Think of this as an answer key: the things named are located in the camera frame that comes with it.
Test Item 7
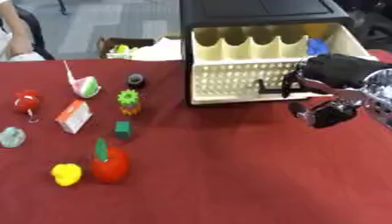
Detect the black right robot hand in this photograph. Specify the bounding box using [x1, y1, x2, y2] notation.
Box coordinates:
[280, 53, 392, 130]

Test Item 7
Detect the blue object in drawer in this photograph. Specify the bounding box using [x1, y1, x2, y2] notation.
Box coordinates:
[306, 38, 333, 57]

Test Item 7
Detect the pale compartment drawer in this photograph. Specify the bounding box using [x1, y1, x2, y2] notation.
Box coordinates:
[190, 23, 380, 105]

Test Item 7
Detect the black cabinet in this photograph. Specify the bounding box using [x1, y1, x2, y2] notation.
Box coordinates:
[178, 0, 355, 107]

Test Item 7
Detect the white bag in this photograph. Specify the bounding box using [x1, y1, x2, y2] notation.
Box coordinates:
[129, 37, 184, 61]

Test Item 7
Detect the black cylinder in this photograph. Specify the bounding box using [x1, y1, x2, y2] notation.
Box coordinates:
[125, 73, 147, 90]

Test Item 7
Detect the green and yellow toy pineapple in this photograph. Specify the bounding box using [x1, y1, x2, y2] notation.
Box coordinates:
[116, 89, 143, 116]

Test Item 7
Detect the green cube block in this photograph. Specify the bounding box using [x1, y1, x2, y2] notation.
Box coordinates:
[113, 120, 134, 141]

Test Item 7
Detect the red toy tomato green stem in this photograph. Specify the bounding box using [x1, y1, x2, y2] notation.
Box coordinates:
[90, 137, 132, 185]

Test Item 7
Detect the pink green white toy wedge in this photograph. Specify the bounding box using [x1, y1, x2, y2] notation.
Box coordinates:
[62, 59, 103, 99]

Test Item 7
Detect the orange and white box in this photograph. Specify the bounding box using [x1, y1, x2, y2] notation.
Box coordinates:
[53, 99, 94, 135]

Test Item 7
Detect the yellow toy fruit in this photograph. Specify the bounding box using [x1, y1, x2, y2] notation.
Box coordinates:
[49, 163, 85, 187]

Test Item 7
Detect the red toy cherry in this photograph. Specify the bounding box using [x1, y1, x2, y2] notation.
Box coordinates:
[12, 89, 42, 123]

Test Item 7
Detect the person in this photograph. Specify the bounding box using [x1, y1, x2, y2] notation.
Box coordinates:
[0, 0, 46, 62]

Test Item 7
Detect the pale green crumpled ball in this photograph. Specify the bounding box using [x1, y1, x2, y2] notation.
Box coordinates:
[0, 126, 28, 149]

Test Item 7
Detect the black drawer handle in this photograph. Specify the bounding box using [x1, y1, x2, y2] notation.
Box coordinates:
[255, 78, 304, 95]

